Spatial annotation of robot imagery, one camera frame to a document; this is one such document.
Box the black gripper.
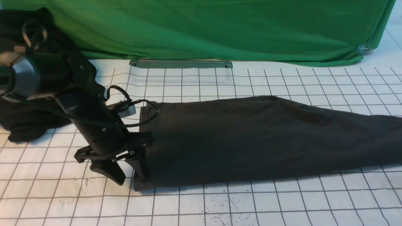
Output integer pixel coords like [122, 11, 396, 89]
[56, 89, 155, 186]

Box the gray long sleeve shirt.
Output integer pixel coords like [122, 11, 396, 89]
[133, 96, 402, 192]

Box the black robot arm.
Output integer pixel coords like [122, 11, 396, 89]
[1, 20, 160, 186]

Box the gray metal bar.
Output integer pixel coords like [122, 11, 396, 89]
[129, 59, 233, 69]

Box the black crumpled cloth pile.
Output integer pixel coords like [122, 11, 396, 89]
[0, 8, 106, 143]

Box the green backdrop cloth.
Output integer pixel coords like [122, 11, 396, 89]
[1, 0, 395, 67]

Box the metal binder clip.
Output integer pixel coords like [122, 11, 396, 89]
[356, 43, 372, 56]

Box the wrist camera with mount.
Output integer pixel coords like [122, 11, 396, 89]
[107, 100, 136, 118]

